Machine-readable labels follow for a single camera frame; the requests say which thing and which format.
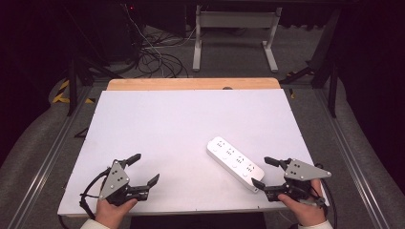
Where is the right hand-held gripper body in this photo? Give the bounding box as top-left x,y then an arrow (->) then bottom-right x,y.
266,157 -> 332,206

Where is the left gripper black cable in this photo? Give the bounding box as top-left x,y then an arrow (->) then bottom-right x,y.
78,167 -> 112,221

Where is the black metal stand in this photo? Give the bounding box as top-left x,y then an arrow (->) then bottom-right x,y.
279,9 -> 339,119
64,52 -> 124,117

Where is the tangle of black floor cables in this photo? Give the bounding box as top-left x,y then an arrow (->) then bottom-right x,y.
136,28 -> 190,79

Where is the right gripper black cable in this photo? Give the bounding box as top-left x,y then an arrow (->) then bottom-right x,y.
314,162 -> 338,229

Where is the person's right hand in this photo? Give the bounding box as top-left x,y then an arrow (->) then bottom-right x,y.
277,178 -> 328,228

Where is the white metal desk frame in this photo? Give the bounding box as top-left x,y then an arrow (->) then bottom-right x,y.
192,4 -> 284,73

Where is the thin white cable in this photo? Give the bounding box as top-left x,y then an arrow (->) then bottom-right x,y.
122,3 -> 167,78

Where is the dark equipment cabinet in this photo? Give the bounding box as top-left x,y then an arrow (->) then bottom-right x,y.
100,0 -> 145,65

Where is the aluminium floor rail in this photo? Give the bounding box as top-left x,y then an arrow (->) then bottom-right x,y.
7,85 -> 94,229
312,88 -> 392,229

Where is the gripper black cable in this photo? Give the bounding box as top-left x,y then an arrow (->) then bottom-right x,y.
78,167 -> 112,221
314,162 -> 338,229

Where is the person's left hand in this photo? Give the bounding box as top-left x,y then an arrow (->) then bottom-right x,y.
95,198 -> 139,229

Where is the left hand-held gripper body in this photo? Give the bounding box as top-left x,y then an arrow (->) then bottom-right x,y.
98,159 -> 150,206

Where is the yellow and black hazard tape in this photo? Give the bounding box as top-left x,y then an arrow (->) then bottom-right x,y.
52,78 -> 96,105

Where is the white power strip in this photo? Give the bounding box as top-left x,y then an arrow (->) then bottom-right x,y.
205,135 -> 266,194

